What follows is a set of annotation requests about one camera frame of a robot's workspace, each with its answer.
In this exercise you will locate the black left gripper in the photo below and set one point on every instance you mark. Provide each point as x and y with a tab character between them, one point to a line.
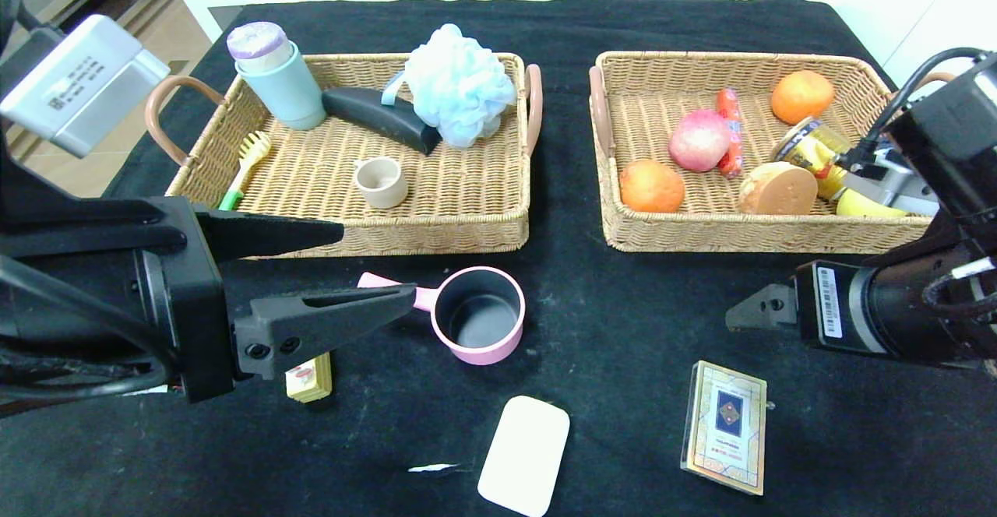
199	299

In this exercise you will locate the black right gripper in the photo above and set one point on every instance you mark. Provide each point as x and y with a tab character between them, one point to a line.
824	301

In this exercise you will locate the small yellow block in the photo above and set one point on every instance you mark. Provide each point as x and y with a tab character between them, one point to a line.
309	381

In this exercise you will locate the playing card box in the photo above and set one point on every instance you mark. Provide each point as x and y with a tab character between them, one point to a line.
724	427

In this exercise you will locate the rough-skinned orange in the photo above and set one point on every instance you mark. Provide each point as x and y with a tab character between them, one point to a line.
652	186

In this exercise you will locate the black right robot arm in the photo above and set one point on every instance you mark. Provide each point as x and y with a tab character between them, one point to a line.
935	307

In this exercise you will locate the wicker basket with toiletries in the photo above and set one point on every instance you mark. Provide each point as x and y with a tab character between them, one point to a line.
467	190

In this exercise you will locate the wicker basket with food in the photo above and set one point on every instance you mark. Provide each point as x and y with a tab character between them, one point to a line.
646	120

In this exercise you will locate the brown bread bun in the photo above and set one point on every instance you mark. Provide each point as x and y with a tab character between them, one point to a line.
777	190

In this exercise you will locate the yellow lemon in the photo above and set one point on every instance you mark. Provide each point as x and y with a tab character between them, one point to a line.
861	205

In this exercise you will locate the beige cup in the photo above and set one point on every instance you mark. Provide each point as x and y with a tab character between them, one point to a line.
382	182

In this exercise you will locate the yellow drink can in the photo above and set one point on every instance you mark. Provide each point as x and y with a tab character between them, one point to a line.
810	151

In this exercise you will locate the pink peach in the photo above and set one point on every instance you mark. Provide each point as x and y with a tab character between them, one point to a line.
699	142

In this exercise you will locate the black curved case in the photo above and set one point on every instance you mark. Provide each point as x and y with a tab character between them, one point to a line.
378	116

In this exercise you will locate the pink saucepan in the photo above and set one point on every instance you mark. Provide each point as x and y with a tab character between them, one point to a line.
475	314

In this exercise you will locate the teal bottle with purple cap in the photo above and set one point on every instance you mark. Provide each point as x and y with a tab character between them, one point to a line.
284	85

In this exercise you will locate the red sausage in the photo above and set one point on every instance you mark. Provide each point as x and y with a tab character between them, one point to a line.
731	108

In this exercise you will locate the smooth tangerine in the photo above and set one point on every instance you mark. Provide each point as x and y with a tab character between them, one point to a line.
802	96

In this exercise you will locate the small white paper scrap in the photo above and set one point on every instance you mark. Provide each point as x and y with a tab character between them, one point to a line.
432	468

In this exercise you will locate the light blue bath loofah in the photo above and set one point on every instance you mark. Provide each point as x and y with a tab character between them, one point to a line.
459	85

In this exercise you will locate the white soap bar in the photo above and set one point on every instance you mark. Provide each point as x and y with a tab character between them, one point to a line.
523	455

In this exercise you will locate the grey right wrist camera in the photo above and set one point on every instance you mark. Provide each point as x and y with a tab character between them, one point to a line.
896	186

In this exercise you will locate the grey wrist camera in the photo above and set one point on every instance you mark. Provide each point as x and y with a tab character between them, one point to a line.
78	85
896	186

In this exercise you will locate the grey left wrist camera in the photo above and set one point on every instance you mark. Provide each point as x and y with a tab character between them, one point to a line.
78	85

